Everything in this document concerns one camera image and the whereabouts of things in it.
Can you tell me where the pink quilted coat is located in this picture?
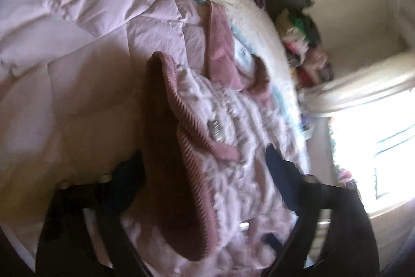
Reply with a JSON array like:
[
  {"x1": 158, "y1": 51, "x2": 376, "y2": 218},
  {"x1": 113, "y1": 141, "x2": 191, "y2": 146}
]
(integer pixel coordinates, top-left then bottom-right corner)
[{"x1": 0, "y1": 0, "x2": 308, "y2": 277}]

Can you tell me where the cream curtain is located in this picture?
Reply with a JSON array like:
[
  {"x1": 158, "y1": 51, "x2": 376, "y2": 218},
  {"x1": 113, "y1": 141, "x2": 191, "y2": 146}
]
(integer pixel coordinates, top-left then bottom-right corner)
[{"x1": 301, "y1": 50, "x2": 415, "y2": 118}]

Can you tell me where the window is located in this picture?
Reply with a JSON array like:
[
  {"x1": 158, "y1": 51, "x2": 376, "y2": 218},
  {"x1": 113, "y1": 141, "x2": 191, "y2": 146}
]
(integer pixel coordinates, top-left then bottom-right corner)
[{"x1": 330, "y1": 95, "x2": 415, "y2": 217}]

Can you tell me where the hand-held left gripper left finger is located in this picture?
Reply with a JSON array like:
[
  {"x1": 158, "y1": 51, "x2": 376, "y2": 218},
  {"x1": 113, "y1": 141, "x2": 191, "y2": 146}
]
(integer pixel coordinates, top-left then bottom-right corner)
[{"x1": 36, "y1": 152, "x2": 153, "y2": 277}]

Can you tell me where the pile of folded clothes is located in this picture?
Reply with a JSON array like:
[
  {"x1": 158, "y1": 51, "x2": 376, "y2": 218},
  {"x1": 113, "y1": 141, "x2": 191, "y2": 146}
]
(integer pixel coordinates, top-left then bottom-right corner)
[{"x1": 275, "y1": 8, "x2": 335, "y2": 90}]

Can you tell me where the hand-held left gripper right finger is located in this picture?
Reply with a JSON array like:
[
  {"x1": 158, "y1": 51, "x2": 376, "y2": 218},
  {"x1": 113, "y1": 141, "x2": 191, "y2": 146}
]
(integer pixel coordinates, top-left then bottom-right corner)
[{"x1": 265, "y1": 145, "x2": 381, "y2": 277}]

